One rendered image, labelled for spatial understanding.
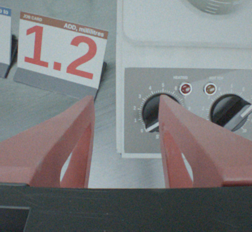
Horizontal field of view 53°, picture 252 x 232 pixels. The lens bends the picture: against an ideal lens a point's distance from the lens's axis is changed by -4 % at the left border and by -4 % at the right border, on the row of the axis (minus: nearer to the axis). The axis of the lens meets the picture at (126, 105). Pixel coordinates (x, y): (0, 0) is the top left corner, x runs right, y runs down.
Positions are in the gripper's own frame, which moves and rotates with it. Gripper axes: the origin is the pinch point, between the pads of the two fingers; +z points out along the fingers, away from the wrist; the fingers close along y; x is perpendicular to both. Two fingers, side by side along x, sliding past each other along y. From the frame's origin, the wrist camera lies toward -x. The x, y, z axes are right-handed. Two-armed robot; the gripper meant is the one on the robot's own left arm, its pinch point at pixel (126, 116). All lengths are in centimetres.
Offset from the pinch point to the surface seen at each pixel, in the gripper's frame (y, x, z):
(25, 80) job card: 10.5, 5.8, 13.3
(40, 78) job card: 8.9, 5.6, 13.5
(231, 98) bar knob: -8.3, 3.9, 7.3
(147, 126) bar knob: -1.5, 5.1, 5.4
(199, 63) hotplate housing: -5.7, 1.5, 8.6
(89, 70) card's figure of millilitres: 3.7, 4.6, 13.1
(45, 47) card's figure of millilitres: 8.1, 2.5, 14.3
